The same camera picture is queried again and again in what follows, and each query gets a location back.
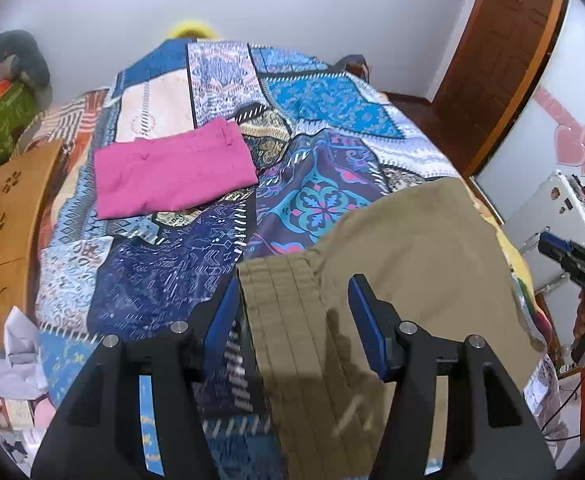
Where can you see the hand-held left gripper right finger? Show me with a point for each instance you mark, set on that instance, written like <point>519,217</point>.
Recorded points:
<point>366,321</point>

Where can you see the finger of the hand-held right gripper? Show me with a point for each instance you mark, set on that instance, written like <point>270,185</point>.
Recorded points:
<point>567,255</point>

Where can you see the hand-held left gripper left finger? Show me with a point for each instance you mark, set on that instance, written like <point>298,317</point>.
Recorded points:
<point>221,321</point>

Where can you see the khaki pants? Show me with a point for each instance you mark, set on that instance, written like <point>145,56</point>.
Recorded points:
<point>372,260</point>

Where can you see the folded magenta pants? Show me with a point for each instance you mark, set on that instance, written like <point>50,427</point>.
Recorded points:
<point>172,170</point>

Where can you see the white refrigerator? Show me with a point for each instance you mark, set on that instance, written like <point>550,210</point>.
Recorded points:
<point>557,225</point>

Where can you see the patchwork printed bedspread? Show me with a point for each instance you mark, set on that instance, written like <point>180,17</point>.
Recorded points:
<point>292,170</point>

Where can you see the brown wooden door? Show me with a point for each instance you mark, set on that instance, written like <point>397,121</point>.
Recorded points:
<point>502,55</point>

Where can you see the wooden lap table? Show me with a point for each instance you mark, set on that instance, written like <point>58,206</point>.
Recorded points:
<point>7,240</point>

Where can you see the yellow round pillow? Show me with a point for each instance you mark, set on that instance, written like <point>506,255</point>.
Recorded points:
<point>192,30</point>

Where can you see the grey plush toy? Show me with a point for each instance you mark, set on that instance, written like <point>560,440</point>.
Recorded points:
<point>17,57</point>

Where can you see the pink heart wall decoration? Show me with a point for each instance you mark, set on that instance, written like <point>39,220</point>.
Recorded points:
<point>574,130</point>

